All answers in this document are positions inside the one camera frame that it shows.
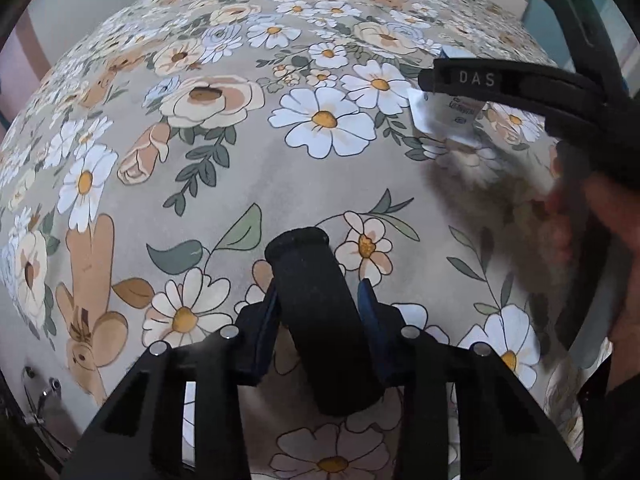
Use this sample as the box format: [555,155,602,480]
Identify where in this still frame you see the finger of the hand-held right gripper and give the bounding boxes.
[419,57,608,136]

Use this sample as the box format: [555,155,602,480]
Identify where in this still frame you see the white wardrobe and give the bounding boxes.
[30,0,211,56]

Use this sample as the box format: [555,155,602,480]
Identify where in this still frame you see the person's right hand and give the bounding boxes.
[587,172,640,348]

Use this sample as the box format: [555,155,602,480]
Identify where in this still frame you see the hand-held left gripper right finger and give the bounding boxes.
[356,277,586,480]

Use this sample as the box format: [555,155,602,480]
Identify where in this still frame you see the white printed packet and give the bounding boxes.
[409,46,487,147]

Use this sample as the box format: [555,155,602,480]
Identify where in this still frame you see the black cylindrical case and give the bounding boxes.
[264,226,386,417]

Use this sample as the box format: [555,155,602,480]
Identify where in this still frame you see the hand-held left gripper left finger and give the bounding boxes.
[60,280,281,480]

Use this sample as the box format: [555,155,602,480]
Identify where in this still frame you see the floral bed sheet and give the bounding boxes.
[0,0,601,480]

